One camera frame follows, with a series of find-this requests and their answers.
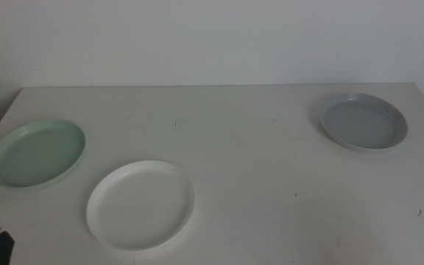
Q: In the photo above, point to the pale green shallow bowl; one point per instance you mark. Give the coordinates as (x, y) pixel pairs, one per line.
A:
(39, 156)

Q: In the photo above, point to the white shallow bowl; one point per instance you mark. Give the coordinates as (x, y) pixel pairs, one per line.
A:
(140, 206)

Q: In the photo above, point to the grey shallow bowl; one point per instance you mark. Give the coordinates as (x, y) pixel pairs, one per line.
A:
(363, 123)

